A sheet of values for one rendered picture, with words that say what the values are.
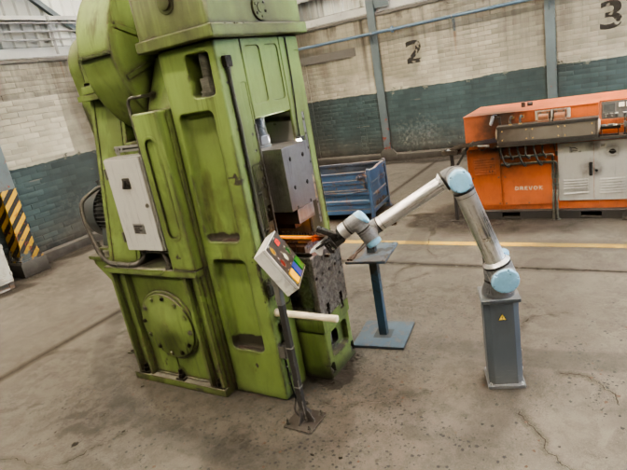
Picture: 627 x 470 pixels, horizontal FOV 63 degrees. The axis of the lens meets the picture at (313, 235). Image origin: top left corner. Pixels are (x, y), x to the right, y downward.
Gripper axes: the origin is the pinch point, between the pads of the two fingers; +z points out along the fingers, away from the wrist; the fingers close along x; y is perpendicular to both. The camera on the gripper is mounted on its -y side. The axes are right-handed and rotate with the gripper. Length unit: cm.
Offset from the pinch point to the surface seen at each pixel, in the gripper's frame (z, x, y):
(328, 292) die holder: 22, 42, 40
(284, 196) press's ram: 0.4, 32.6, -31.0
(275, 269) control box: 13.7, -27.0, -9.1
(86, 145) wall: 342, 543, -254
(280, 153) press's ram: -16, 31, -53
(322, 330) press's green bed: 40, 31, 55
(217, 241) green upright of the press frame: 51, 27, -36
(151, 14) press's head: -11, 27, -158
